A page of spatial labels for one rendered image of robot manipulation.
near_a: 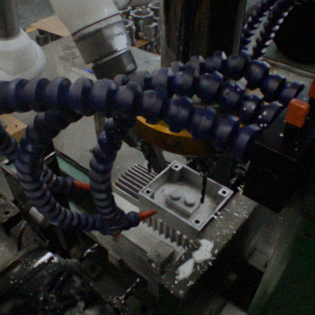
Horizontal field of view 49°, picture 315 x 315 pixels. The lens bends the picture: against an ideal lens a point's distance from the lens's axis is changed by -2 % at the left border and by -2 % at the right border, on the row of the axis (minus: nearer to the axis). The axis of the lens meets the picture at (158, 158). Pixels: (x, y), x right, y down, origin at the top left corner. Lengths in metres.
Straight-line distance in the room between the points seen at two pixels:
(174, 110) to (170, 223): 0.38
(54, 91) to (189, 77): 0.08
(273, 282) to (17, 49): 1.09
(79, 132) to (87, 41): 0.72
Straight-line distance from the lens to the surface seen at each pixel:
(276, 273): 0.26
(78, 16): 0.59
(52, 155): 0.52
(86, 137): 1.25
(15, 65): 1.24
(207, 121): 0.20
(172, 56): 0.39
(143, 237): 0.61
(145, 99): 0.20
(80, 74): 1.05
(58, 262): 0.48
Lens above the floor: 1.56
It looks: 42 degrees down
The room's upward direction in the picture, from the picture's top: straight up
